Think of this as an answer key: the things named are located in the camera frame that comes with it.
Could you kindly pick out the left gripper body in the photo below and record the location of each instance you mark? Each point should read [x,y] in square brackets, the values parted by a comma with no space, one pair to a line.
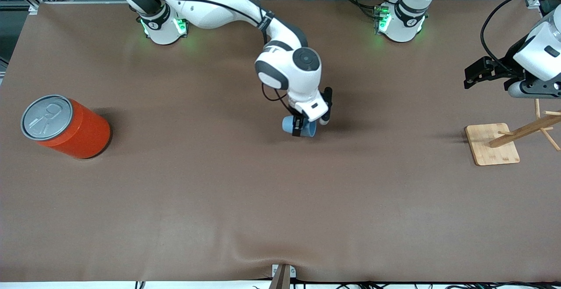
[509,59]

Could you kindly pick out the light blue plastic cup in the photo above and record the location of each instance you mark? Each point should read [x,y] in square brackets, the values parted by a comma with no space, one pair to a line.
[311,130]

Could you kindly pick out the wooden cup stand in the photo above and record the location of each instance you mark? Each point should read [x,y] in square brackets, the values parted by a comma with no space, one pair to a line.
[491,146]

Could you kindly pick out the brown table mat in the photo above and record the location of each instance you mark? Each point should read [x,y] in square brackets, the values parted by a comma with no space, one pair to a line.
[219,192]

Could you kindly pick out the metal table clamp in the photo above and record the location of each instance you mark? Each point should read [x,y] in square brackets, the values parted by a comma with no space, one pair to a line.
[282,276]

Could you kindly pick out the orange can with silver lid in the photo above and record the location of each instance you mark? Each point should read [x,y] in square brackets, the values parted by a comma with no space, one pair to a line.
[83,135]

